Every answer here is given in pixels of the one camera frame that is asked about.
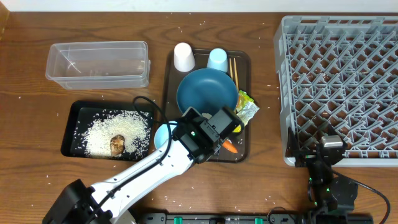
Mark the wooden chopstick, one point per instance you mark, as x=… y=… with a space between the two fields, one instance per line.
x=230 y=69
x=236 y=74

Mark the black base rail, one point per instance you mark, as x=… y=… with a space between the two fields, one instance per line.
x=274 y=218

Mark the right wooden chopstick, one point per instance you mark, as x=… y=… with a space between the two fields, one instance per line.
x=236 y=74

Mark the white plastic cup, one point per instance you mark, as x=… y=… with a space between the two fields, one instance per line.
x=184 y=60

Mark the dark blue plate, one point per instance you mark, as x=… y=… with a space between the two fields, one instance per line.
x=207 y=90

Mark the grey dishwasher rack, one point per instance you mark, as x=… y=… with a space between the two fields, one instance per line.
x=340 y=71

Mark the foil snack wrapper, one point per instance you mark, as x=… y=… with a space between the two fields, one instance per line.
x=245 y=109

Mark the white rice pile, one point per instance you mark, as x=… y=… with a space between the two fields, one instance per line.
x=95 y=128

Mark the left wooden chopstick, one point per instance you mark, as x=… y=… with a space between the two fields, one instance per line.
x=230 y=69

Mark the orange carrot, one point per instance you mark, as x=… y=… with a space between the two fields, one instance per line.
x=227 y=144

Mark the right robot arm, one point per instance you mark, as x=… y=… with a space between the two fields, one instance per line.
x=332 y=195

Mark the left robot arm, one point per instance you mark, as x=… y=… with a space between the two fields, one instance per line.
x=109 y=200

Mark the dark brown serving tray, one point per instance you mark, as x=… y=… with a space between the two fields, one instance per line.
x=169 y=105

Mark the brown food scrap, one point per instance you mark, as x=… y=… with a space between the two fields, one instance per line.
x=117 y=145

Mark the black waste tray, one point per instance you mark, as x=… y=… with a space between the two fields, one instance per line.
x=146 y=112

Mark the light blue plastic cup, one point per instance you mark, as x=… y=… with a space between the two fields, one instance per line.
x=218 y=60

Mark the clear plastic bin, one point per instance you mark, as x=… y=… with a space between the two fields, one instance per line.
x=99 y=65

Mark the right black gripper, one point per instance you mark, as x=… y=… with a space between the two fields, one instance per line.
x=306 y=156

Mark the light blue bowl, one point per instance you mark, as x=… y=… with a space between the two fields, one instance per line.
x=162 y=134

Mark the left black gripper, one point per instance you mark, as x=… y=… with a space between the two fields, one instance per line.
x=236 y=131

